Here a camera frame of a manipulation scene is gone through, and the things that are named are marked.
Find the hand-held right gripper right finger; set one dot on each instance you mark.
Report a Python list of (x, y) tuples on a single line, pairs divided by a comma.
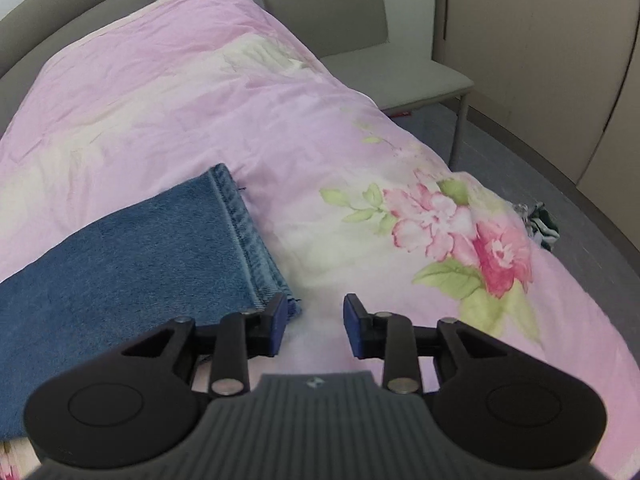
[(353, 326)]

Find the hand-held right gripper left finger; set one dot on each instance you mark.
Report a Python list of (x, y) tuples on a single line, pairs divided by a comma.
[(278, 322)]

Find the blue denim pants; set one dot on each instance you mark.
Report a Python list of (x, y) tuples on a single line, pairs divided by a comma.
[(130, 270)]

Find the striped dark cloth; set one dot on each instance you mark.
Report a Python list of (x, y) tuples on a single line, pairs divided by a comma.
[(542, 227)]

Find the small red object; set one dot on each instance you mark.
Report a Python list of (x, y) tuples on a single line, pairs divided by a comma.
[(402, 112)]

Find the pink floral blanket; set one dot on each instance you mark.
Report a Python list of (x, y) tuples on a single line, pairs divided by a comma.
[(210, 105)]

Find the grey chair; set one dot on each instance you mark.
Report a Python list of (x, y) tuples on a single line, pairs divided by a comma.
[(330, 10)]

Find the beige wardrobe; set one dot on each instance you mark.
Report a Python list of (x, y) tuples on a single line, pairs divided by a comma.
[(540, 50)]

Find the grey upholstered headboard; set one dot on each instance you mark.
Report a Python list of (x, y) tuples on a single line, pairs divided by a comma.
[(75, 15)]

